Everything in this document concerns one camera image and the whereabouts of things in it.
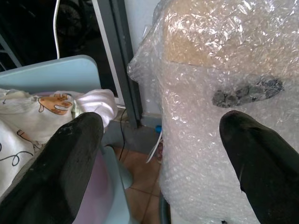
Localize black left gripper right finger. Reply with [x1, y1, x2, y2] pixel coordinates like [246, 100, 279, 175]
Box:
[220, 110, 299, 224]

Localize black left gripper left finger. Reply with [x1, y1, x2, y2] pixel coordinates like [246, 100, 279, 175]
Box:
[0, 112, 105, 224]

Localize white printed cloth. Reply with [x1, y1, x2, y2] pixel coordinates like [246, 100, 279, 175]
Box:
[0, 88, 81, 198]

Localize white plain cloth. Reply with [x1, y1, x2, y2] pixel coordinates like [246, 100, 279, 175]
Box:
[76, 89, 118, 128]

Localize bubble wrapped bulky object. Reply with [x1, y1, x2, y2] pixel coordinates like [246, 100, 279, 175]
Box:
[127, 0, 299, 224]

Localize light blue laundry basket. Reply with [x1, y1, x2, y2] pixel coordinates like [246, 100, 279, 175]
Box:
[0, 55, 135, 224]

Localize thin black cable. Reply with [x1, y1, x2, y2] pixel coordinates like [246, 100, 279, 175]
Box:
[116, 106, 127, 161]

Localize white cord with blue plug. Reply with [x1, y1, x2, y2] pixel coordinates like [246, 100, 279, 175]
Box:
[146, 125, 164, 163]

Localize grey door frame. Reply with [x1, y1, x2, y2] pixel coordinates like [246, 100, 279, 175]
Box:
[92, 0, 143, 128]

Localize white cable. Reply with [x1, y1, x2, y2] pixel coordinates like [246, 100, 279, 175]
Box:
[53, 0, 61, 59]

